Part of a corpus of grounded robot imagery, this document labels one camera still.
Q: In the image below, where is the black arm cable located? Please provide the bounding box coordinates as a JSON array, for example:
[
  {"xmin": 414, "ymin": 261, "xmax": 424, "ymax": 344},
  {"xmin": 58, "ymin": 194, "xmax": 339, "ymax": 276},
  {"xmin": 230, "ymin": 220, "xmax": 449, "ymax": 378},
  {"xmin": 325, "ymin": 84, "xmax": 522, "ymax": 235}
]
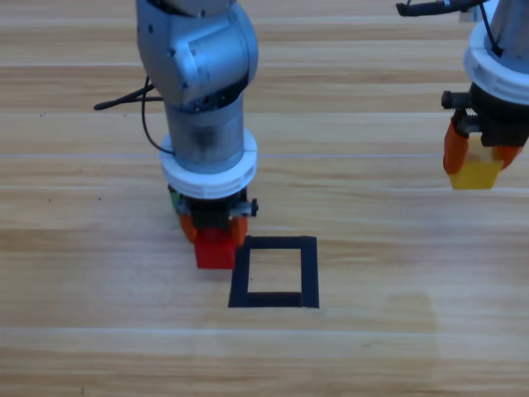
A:
[
  {"xmin": 395, "ymin": 0, "xmax": 504, "ymax": 58},
  {"xmin": 93, "ymin": 76, "xmax": 174, "ymax": 156}
]

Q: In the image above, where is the red wooden cube block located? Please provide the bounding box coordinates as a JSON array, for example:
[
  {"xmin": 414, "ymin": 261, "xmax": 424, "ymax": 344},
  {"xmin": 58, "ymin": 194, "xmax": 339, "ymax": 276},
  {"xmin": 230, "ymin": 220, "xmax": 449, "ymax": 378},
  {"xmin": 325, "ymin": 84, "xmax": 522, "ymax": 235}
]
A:
[{"xmin": 194, "ymin": 227, "xmax": 237, "ymax": 270}]

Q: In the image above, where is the yellow wooden cube block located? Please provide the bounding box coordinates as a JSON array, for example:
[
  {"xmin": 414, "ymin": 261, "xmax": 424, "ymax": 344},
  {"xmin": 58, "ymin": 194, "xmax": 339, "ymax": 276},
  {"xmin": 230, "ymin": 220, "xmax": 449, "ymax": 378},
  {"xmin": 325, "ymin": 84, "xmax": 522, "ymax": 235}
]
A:
[{"xmin": 449, "ymin": 132, "xmax": 504, "ymax": 191}]

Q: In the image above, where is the black tape square outline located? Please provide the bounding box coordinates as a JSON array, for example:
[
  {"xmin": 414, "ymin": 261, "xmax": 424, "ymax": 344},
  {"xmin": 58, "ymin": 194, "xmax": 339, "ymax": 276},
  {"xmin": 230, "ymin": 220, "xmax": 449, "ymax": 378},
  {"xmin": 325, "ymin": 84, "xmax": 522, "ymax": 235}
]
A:
[{"xmin": 227, "ymin": 235, "xmax": 321, "ymax": 309}]

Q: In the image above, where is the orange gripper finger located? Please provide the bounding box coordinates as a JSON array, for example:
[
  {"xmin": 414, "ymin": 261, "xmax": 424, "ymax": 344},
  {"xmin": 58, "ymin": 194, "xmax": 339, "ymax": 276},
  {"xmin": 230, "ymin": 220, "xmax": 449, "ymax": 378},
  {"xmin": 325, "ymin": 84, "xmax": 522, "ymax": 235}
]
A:
[
  {"xmin": 498, "ymin": 143, "xmax": 525, "ymax": 171},
  {"xmin": 443, "ymin": 117, "xmax": 470, "ymax": 177},
  {"xmin": 179, "ymin": 213, "xmax": 198, "ymax": 245},
  {"xmin": 229, "ymin": 216, "xmax": 250, "ymax": 249}
]

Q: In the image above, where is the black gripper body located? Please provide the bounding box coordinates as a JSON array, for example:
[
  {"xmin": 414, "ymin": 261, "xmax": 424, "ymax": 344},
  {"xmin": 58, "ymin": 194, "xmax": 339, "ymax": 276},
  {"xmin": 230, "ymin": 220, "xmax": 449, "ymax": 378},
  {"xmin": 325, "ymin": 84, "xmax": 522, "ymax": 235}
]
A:
[
  {"xmin": 177, "ymin": 192, "xmax": 260, "ymax": 229},
  {"xmin": 441, "ymin": 81, "xmax": 529, "ymax": 148}
]

